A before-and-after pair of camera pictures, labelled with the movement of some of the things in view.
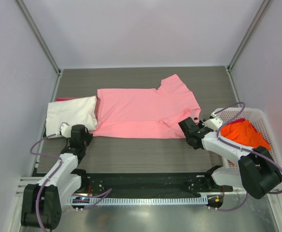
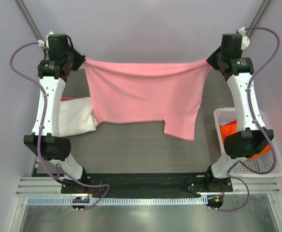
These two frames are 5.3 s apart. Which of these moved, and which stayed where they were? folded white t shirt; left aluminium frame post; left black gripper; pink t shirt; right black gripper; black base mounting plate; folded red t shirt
Moved: right black gripper; left black gripper; pink t shirt
Stayed: black base mounting plate; folded red t shirt; folded white t shirt; left aluminium frame post
